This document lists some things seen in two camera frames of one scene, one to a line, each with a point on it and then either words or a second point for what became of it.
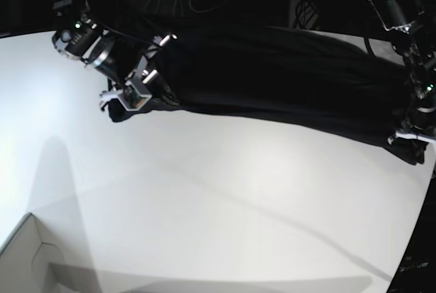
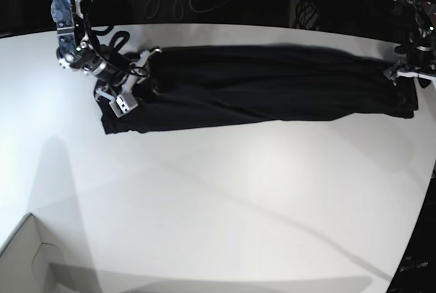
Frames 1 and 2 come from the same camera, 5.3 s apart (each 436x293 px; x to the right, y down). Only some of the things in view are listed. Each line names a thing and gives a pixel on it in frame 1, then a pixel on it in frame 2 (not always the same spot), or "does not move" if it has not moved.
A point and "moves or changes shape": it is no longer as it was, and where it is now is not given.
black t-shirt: x=300 y=75 moves or changes shape
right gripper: x=409 y=130 → x=419 y=62
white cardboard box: x=32 y=261 does not move
